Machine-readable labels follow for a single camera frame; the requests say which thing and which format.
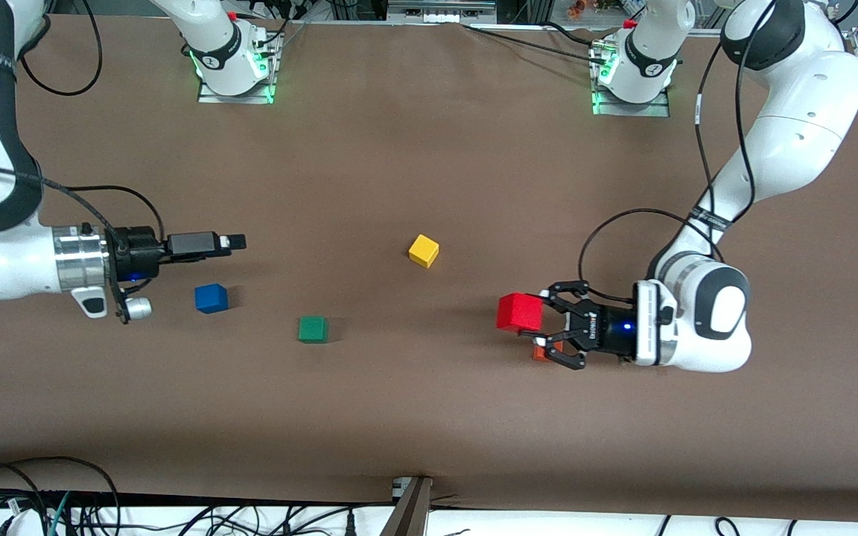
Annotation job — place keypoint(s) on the yellow wooden block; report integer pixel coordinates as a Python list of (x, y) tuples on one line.
[(423, 251)]

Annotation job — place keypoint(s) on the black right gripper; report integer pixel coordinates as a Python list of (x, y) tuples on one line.
[(138, 253)]

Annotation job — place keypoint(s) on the green wooden block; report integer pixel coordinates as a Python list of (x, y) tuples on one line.
[(313, 330)]

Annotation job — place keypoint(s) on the blue wooden block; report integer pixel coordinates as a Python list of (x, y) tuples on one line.
[(211, 299)]

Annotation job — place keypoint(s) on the red wooden block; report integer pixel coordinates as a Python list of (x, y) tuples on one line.
[(518, 313)]

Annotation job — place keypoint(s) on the orange wooden block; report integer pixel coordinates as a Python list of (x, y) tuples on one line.
[(539, 356)]

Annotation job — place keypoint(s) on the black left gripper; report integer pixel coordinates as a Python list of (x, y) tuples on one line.
[(611, 330)]

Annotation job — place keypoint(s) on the dark camera mount post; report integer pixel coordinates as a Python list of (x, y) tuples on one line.
[(408, 514)]

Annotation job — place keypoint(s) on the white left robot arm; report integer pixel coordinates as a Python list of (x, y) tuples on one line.
[(794, 112)]

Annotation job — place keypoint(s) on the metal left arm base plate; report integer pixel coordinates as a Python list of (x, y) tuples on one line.
[(660, 110)]

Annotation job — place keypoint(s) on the white power strip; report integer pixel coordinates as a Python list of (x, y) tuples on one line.
[(440, 10)]

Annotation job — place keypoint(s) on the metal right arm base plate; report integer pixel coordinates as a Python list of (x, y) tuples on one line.
[(209, 98)]

